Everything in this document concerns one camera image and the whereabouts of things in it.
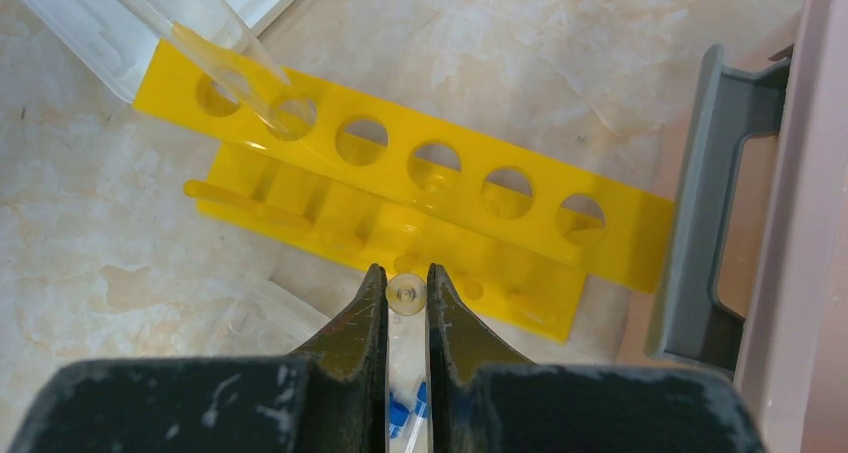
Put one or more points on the blue capped small tubes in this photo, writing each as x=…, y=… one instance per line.
x=408, y=421

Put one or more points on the large clear test tube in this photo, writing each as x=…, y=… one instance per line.
x=216, y=39

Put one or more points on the pink plastic tub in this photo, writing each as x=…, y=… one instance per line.
x=755, y=288

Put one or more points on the white plastic tray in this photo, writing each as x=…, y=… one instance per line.
x=118, y=47

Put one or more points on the yellow test tube rack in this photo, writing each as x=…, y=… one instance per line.
x=378, y=183

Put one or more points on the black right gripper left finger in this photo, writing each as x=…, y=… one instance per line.
x=342, y=400

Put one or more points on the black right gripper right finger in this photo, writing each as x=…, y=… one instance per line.
x=463, y=354

